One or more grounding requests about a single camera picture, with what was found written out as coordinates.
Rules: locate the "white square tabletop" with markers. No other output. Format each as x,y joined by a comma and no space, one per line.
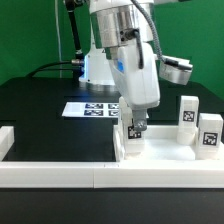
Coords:
158,142

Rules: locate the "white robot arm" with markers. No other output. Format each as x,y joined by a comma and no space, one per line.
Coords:
126,30

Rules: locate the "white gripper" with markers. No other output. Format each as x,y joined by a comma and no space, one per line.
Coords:
135,76

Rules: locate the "white U-shaped obstacle fence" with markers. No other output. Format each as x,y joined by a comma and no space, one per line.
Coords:
123,174

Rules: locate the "white marker base sheet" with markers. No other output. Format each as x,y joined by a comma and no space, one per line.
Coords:
90,109

